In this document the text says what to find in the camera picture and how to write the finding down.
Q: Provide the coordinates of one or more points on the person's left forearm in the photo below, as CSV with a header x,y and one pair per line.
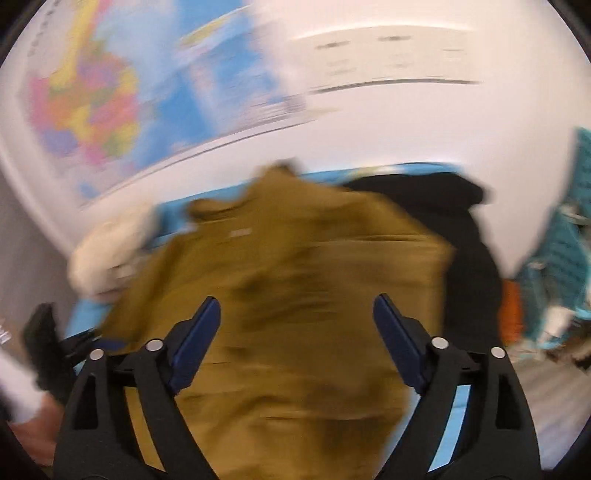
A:
x,y
34,438

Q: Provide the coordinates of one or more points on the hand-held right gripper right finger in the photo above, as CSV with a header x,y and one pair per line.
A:
x,y
396,344

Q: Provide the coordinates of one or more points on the cream white garment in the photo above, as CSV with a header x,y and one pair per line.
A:
x,y
106,258

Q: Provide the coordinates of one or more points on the olive green garment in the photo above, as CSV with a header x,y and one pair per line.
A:
x,y
300,277

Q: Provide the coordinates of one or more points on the colourful wall map poster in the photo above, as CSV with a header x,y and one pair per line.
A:
x,y
92,101

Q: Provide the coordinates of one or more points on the white air conditioner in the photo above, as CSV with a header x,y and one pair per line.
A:
x,y
392,64

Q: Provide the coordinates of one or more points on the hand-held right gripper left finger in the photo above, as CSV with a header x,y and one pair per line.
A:
x,y
198,344

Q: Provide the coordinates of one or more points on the orange object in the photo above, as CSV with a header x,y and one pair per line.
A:
x,y
511,314

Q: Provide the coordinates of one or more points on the black garment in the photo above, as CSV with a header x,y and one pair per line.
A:
x,y
461,221

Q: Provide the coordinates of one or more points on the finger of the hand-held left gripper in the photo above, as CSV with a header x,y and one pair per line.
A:
x,y
78,344

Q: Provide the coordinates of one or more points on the blue bed sheet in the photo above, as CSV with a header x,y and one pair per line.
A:
x,y
171,226

